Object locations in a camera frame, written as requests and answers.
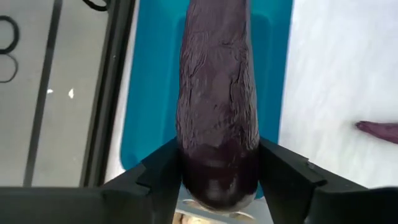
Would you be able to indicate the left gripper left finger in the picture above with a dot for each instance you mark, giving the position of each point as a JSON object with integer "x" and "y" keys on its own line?
{"x": 149, "y": 193}

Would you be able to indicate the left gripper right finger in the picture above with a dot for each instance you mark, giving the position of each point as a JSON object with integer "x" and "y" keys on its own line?
{"x": 295, "y": 193}

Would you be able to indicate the long purple sweet potato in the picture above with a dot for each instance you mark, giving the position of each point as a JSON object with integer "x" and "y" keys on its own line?
{"x": 217, "y": 93}

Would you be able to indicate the small purple eggplant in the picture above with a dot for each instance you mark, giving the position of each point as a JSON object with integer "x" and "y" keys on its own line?
{"x": 382, "y": 132}

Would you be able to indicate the teal plastic bin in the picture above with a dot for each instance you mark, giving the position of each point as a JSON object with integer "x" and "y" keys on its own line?
{"x": 155, "y": 77}

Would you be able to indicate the black metal table frame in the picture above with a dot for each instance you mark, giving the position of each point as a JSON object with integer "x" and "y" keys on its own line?
{"x": 109, "y": 93}

